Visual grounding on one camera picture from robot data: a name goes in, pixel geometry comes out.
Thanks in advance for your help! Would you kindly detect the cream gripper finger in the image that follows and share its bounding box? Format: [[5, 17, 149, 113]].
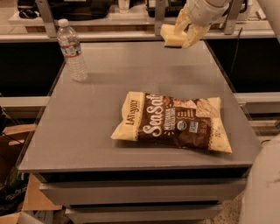
[[182, 24, 210, 48], [173, 9, 191, 35]]

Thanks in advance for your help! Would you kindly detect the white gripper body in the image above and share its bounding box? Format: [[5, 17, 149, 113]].
[[186, 0, 231, 26]]

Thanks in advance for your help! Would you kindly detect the yellow sponge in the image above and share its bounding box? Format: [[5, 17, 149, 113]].
[[160, 24, 187, 47]]

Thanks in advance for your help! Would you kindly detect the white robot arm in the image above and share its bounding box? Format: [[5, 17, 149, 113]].
[[174, 0, 280, 224]]

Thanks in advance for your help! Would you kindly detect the clear plastic water bottle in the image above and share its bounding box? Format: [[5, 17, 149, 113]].
[[57, 18, 88, 81]]

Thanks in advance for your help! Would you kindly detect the black tray right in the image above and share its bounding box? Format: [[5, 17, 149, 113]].
[[145, 0, 249, 18]]

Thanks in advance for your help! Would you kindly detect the black tray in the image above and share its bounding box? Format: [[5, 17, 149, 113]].
[[145, 0, 249, 18], [17, 0, 112, 21]]

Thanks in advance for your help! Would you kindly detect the brown tortilla chips bag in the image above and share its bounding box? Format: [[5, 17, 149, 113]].
[[111, 92, 232, 153]]

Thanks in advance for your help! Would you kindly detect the black tray left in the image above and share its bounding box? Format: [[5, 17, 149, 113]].
[[17, 0, 112, 21]]

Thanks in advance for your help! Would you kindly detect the grey drawer cabinet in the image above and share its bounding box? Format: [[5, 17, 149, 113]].
[[19, 42, 260, 224]]

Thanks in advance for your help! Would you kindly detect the middle metal bracket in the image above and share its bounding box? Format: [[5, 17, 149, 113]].
[[154, 0, 165, 36]]

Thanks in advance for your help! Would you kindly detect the metal bracket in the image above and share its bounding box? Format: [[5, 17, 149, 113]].
[[222, 0, 243, 35], [154, 0, 165, 36], [35, 0, 56, 38]]

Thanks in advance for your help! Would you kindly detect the right metal bracket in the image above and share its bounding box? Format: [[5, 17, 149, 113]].
[[222, 0, 243, 35]]

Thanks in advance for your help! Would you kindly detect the left metal bracket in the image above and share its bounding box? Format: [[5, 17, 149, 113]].
[[35, 0, 56, 38]]

